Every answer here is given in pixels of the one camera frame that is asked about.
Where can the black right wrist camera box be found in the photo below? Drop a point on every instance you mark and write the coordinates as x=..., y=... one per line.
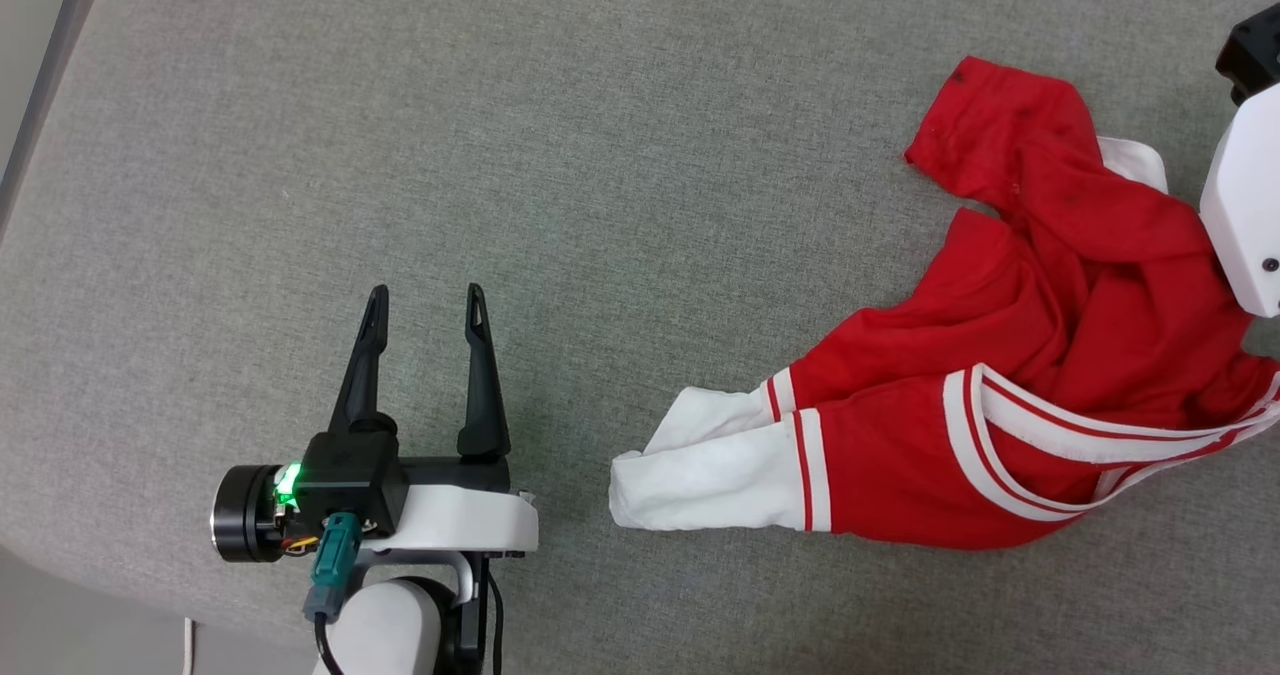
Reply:
x=1255, y=55

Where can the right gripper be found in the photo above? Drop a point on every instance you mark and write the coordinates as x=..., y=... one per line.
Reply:
x=1250, y=205

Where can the red and white jersey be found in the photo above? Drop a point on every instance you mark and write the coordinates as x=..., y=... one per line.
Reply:
x=1050, y=355

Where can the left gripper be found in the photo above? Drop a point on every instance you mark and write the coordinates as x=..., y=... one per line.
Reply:
x=350, y=475

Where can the grey fabric sofa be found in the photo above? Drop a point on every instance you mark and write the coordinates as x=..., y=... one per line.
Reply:
x=640, y=205

